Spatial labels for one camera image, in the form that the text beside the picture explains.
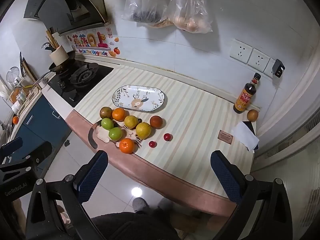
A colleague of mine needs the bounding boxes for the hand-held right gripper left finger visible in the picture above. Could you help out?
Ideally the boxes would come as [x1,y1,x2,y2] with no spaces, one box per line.
[25,150,109,240]

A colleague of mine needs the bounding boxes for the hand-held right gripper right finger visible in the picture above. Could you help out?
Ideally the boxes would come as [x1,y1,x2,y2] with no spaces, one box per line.
[210,150,294,240]

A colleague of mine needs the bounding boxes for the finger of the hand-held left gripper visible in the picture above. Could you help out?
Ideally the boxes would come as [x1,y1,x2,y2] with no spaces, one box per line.
[0,137,23,157]
[0,141,53,178]

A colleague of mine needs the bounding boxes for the orange tangerine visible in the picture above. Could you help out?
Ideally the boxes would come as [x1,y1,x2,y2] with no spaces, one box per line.
[112,108,126,122]
[119,138,135,154]

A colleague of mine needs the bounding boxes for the green apple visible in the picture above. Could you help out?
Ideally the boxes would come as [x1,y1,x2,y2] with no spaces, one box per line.
[108,127,123,141]
[101,117,114,130]

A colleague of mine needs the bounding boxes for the brownish green orange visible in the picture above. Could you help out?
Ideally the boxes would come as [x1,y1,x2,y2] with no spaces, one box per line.
[99,106,113,119]

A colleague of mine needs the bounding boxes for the yellow citrus fruit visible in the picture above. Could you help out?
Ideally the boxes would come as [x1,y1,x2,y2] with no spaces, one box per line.
[124,115,139,129]
[135,122,152,140]

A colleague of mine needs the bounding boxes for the dark red orange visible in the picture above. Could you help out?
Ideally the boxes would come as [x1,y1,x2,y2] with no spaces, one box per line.
[150,115,163,130]

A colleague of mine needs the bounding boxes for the oval patterned ceramic plate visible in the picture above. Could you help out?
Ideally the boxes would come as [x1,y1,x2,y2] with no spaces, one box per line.
[112,85,166,111]

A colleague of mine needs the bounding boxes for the blue cabinet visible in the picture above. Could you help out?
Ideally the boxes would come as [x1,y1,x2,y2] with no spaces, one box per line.
[10,95,72,160]

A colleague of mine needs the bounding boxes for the brown tablecloth label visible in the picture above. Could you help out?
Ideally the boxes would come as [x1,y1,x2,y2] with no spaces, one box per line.
[217,130,234,143]

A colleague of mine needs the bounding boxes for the cat-shaped mat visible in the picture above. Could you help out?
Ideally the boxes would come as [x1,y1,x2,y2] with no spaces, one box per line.
[88,119,143,150]

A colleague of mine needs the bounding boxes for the white paper sheet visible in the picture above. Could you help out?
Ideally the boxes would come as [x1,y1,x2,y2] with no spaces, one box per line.
[231,121,260,152]

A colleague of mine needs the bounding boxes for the grey slipper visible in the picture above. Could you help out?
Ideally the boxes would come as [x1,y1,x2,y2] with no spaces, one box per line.
[157,197,175,212]
[132,197,150,213]

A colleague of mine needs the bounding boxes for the striped tablecloth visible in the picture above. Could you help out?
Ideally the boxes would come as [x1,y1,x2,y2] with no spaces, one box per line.
[74,65,260,198]

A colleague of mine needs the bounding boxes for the brown kiwi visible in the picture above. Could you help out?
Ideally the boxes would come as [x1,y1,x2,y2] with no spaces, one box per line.
[247,109,259,122]

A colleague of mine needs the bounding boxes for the person's dark pants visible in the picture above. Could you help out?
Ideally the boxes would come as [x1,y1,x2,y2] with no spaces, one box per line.
[91,209,182,240]

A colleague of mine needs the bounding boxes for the dark sauce bottle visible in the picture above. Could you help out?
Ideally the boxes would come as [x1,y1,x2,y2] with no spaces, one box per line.
[233,72,262,114]

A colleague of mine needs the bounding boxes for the black gas stove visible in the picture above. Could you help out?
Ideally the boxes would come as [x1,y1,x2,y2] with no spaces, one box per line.
[47,60,114,107]

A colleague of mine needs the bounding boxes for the dark wok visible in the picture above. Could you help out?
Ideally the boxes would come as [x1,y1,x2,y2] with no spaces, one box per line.
[30,51,77,88]

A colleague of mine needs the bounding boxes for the beige utensil holder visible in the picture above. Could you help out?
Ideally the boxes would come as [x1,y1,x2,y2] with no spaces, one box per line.
[49,45,68,65]

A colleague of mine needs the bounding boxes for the wooden chopsticks bundle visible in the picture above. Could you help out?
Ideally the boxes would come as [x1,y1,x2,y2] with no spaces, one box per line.
[46,29,60,49]

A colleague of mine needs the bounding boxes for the black plug charger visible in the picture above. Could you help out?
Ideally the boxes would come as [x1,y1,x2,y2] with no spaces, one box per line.
[272,59,285,78]

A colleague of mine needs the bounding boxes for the grey range hood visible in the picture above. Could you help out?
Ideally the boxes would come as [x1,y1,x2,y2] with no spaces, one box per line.
[24,0,107,34]

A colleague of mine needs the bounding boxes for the plastic bag with onions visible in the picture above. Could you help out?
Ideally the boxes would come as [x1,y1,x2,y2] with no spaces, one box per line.
[167,0,213,33]

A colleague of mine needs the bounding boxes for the plastic bag with dark contents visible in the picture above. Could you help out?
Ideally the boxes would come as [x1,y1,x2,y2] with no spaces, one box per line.
[122,0,175,28]

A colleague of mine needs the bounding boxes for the white wall socket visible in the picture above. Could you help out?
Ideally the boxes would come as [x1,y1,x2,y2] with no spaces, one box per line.
[229,39,253,64]
[247,48,271,72]
[264,58,278,78]

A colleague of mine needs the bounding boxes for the colourful wall sticker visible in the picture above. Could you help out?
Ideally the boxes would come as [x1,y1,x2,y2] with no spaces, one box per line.
[66,27,122,58]

